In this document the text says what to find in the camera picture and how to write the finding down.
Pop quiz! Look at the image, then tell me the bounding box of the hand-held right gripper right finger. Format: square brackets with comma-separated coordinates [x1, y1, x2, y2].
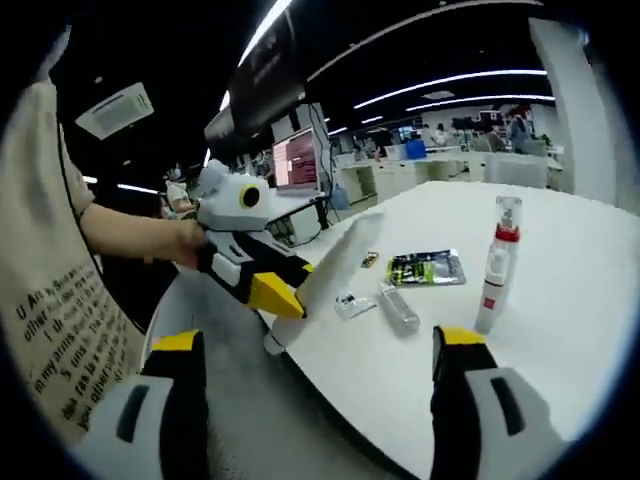
[430, 324, 571, 480]

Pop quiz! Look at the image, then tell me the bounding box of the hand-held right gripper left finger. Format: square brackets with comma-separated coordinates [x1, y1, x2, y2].
[74, 328, 209, 480]

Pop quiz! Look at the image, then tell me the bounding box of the white skincare tube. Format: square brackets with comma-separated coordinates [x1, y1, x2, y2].
[263, 212, 385, 357]

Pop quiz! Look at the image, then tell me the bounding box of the silver green skincare sachet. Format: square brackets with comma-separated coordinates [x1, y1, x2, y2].
[386, 248, 467, 287]

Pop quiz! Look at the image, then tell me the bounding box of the person's left hand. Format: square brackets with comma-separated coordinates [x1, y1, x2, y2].
[166, 218, 207, 270]

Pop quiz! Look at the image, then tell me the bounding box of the white side desk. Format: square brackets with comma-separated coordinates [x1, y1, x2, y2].
[264, 192, 334, 246]

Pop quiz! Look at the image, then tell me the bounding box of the small clear plastic packet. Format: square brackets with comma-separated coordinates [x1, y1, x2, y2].
[333, 293, 377, 321]

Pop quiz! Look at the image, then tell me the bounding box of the pink-screen monitor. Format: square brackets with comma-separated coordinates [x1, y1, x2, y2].
[271, 127, 321, 194]

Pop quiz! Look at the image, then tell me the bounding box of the ceiling air conditioner unit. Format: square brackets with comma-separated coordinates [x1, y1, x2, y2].
[74, 82, 155, 140]

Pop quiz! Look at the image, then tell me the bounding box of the white office counter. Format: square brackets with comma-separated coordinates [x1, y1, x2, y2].
[332, 149, 564, 206]

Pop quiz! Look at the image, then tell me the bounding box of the wide ceiling light strip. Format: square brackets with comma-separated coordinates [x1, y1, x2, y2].
[219, 0, 294, 111]

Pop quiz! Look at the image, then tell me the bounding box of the beige printed shirt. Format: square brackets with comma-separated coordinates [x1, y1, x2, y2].
[0, 79, 151, 446]

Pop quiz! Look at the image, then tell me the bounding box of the thin ceiling light strip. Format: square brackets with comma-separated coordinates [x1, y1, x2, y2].
[405, 93, 556, 112]
[353, 68, 549, 110]

